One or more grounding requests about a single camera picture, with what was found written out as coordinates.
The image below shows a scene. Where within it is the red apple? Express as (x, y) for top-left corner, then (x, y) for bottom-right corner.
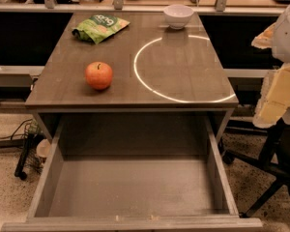
(85, 62), (113, 90)

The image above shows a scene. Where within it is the white bowl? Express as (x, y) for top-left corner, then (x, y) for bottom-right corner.
(163, 4), (194, 29)

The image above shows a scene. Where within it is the black wire basket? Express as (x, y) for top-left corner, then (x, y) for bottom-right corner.
(14, 119), (44, 180)

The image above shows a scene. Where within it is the grey drawer cabinet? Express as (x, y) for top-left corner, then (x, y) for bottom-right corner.
(26, 12), (238, 137)

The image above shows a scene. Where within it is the black office chair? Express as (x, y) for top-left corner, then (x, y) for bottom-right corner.
(222, 112), (290, 218)

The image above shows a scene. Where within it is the paper cup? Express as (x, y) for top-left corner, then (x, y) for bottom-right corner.
(36, 139), (51, 160)

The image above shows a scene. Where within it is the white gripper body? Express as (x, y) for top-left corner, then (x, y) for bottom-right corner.
(272, 4), (290, 63)

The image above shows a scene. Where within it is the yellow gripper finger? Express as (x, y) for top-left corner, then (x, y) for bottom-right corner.
(252, 63), (290, 129)
(251, 24), (275, 49)

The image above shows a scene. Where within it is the green snack bag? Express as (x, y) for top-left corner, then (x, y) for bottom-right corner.
(72, 14), (130, 44)

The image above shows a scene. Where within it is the grey top drawer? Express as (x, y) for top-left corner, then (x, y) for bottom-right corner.
(1, 113), (262, 232)

